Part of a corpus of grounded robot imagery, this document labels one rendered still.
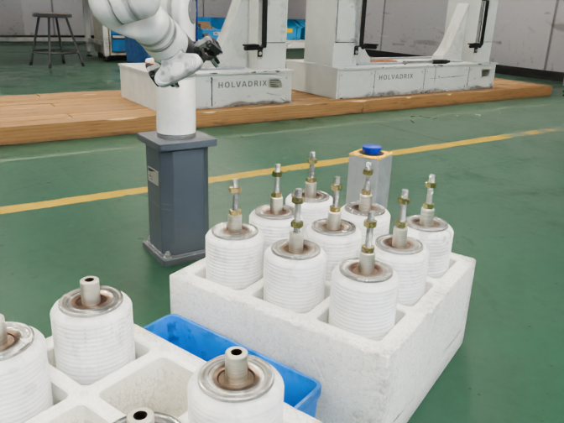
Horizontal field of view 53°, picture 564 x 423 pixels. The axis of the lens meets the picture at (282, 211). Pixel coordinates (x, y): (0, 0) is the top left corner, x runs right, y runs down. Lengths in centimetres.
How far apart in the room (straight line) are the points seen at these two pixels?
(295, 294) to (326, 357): 10
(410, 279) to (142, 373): 42
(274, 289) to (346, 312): 12
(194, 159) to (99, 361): 72
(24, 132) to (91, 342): 206
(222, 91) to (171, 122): 176
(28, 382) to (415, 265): 55
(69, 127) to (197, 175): 145
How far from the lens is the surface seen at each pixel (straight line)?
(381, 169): 120
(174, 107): 133
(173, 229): 138
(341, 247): 93
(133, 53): 563
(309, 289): 85
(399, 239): 90
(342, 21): 357
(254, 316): 86
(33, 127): 272
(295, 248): 85
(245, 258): 90
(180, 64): 105
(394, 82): 383
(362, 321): 80
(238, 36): 330
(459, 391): 105
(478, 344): 119
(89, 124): 277
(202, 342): 93
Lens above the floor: 60
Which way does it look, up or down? 20 degrees down
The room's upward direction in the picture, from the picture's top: 2 degrees clockwise
